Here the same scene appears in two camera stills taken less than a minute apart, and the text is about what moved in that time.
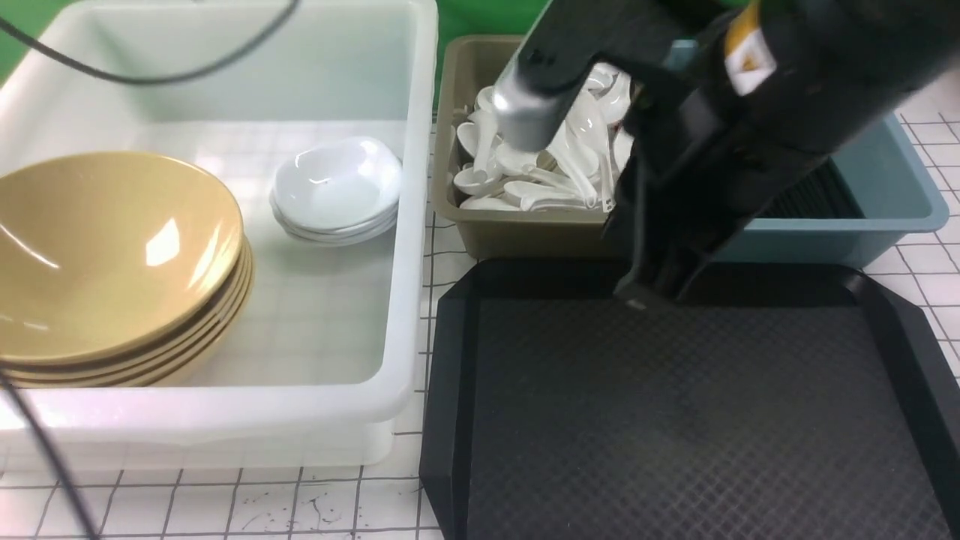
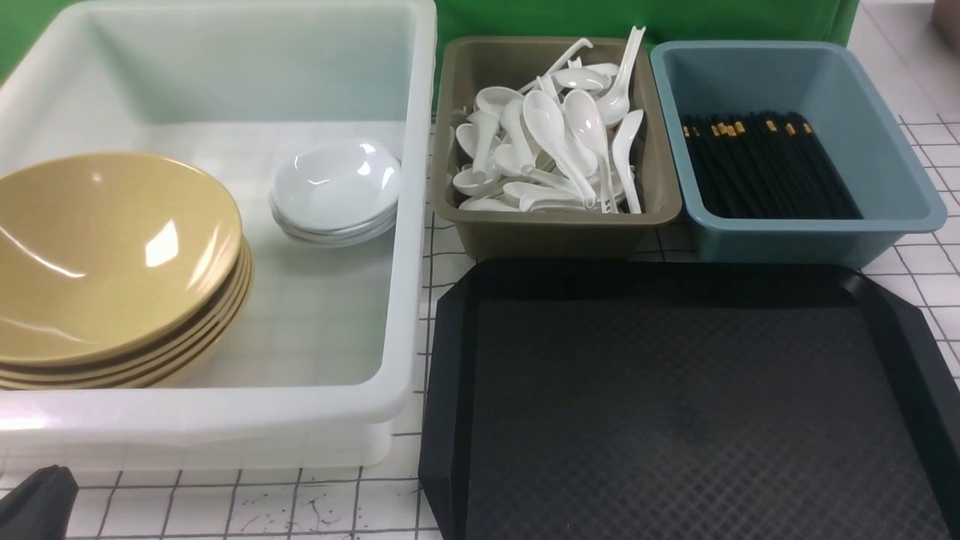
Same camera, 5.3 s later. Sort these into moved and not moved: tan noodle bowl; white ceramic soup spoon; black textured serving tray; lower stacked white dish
Moved: white ceramic soup spoon
Not moved: tan noodle bowl; black textured serving tray; lower stacked white dish
